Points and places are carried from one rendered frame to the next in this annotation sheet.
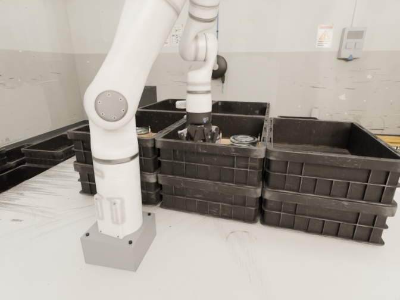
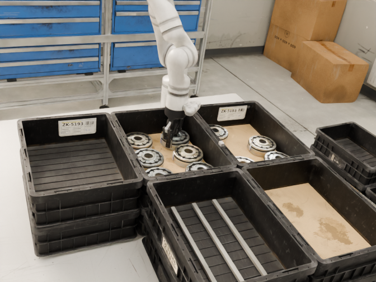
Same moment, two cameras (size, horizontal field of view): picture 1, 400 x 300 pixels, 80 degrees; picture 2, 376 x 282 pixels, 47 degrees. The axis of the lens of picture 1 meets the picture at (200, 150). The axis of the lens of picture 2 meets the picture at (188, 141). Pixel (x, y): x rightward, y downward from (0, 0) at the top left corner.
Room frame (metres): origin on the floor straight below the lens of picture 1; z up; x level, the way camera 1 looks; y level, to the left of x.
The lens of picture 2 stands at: (1.66, -0.85, 1.65)
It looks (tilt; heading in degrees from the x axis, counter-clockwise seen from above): 32 degrees down; 136
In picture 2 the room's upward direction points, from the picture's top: 9 degrees clockwise
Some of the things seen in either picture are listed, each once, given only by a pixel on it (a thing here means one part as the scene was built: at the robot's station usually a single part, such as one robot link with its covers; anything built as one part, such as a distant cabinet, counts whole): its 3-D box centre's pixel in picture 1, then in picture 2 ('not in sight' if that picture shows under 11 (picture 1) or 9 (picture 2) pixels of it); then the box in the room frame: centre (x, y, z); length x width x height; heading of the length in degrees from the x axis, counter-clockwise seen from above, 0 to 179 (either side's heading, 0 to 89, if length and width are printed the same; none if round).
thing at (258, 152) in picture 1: (221, 129); (169, 140); (0.77, -0.07, 0.92); 0.40 x 0.30 x 0.02; 164
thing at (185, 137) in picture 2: not in sight; (175, 136); (0.68, 0.03, 0.86); 0.10 x 0.10 x 0.01
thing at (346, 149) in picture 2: not in sight; (347, 177); (0.87, 1.17, 0.37); 0.40 x 0.30 x 0.45; 169
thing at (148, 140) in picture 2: not in sight; (137, 140); (0.64, -0.10, 0.86); 0.10 x 0.10 x 0.01
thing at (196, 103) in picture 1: (196, 99); (182, 99); (0.71, 0.01, 1.03); 0.11 x 0.09 x 0.06; 28
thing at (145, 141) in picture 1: (140, 123); (248, 131); (0.85, 0.22, 0.92); 0.40 x 0.30 x 0.02; 164
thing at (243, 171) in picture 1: (220, 144); (167, 153); (0.77, -0.07, 0.87); 0.40 x 0.30 x 0.11; 164
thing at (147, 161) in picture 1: (141, 137); (245, 143); (0.85, 0.22, 0.87); 0.40 x 0.30 x 0.11; 164
